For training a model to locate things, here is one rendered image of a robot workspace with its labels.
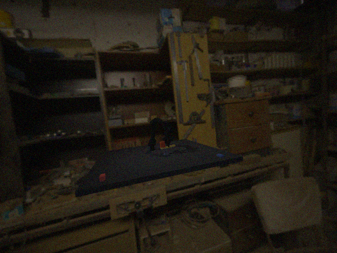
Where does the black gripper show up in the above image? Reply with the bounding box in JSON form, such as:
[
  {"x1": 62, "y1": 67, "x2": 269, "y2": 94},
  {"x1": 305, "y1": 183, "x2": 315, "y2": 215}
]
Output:
[{"x1": 162, "y1": 133, "x2": 173, "y2": 147}]

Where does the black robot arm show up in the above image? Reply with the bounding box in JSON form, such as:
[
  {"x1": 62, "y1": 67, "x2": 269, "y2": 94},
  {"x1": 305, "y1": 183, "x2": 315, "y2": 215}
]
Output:
[{"x1": 148, "y1": 118, "x2": 174, "y2": 151}]

